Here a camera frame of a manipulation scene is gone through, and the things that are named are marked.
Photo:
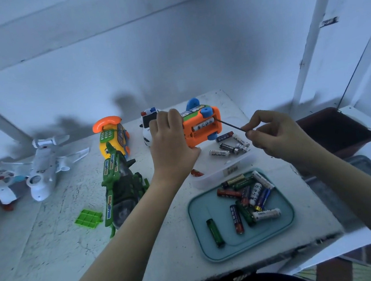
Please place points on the white grey battery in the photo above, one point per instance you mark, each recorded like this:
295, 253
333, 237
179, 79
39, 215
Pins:
241, 141
219, 153

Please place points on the red screwdriver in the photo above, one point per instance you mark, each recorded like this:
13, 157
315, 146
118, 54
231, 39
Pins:
230, 125

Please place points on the person's left hand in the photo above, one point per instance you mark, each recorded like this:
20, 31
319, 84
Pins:
172, 150

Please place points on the green orange toy car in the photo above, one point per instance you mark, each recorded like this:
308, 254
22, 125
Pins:
200, 125

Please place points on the green battery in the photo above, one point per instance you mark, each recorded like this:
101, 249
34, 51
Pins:
215, 232

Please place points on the pile of batteries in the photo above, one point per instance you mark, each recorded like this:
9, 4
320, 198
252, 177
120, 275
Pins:
248, 195

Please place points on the clear plastic container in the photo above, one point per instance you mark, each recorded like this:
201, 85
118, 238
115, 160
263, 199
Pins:
216, 172

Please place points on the person's right forearm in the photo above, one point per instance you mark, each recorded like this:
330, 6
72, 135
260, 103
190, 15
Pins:
363, 205

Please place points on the green battery cover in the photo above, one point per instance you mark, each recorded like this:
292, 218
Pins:
89, 218

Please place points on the dark brown storage box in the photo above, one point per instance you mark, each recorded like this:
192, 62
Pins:
341, 131

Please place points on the person's right hand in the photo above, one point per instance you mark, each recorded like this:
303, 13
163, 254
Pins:
282, 138

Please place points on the black red battery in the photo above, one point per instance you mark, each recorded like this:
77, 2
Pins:
224, 136

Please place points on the yellow orange toy car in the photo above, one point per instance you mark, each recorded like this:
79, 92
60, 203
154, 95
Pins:
110, 135

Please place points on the grey storage box lid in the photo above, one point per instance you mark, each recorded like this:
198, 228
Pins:
351, 190

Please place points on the white toy airplane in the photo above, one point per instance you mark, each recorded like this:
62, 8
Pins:
42, 170

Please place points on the dark green toy helicopter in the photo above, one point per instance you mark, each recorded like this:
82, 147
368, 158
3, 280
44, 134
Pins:
121, 192

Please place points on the person's left forearm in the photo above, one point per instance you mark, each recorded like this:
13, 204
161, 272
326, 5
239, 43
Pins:
118, 256

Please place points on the black white toy car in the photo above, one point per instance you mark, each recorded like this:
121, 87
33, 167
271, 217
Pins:
149, 124

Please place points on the teal container lid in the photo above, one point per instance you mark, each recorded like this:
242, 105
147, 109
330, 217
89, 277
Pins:
204, 243

